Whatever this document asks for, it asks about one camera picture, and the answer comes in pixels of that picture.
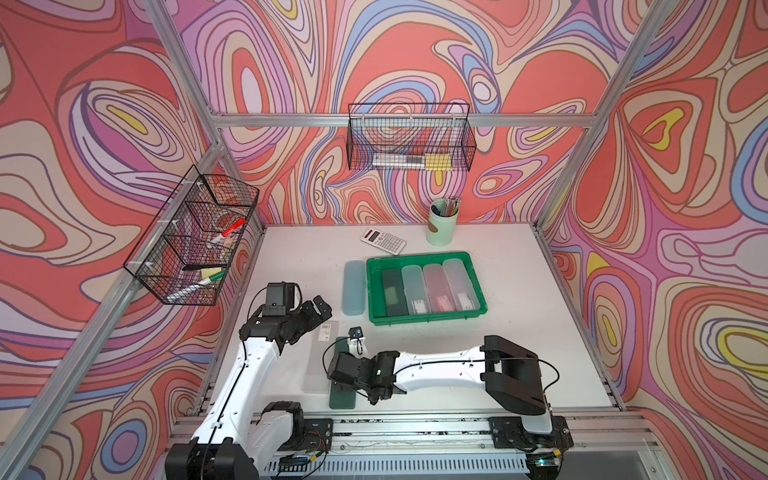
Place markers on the black wire basket left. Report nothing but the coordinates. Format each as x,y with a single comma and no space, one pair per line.
167,257

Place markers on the clear box in basket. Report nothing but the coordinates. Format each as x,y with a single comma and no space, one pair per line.
398,161

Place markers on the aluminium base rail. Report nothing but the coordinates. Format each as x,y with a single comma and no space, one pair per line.
607,445

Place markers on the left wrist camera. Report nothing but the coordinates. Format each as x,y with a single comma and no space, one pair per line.
282,298

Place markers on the white calculator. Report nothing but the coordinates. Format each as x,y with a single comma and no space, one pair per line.
383,241

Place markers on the light blue pencil case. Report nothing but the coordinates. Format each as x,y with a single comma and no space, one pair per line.
354,288

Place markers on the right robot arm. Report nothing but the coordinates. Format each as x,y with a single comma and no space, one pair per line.
507,372

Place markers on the yellow box in basket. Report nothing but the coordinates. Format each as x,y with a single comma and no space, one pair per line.
438,162

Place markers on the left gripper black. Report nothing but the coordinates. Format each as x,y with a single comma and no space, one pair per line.
312,317

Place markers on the black wire basket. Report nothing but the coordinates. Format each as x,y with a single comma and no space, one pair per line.
167,257
409,128

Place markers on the frosted white pencil case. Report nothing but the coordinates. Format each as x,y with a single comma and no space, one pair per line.
461,286
415,290

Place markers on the black wire basket back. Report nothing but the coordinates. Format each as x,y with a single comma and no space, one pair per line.
409,128

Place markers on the green white marker in basket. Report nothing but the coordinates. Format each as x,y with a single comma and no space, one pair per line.
209,277

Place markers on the pale green pen cup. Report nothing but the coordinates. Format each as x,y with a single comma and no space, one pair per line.
440,230

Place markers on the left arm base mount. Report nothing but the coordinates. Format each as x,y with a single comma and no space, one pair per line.
289,430

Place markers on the green plastic storage box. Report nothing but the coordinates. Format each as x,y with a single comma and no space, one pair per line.
376,302

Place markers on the red marker in basket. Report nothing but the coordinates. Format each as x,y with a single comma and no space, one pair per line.
228,233

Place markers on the pens in cup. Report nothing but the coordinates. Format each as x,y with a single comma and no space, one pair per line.
446,207

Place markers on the dark green pencil case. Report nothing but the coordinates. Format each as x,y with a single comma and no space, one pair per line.
341,397
394,293

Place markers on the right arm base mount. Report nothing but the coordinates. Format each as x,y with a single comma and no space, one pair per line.
528,435

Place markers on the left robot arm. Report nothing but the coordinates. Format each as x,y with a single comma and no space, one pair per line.
227,444

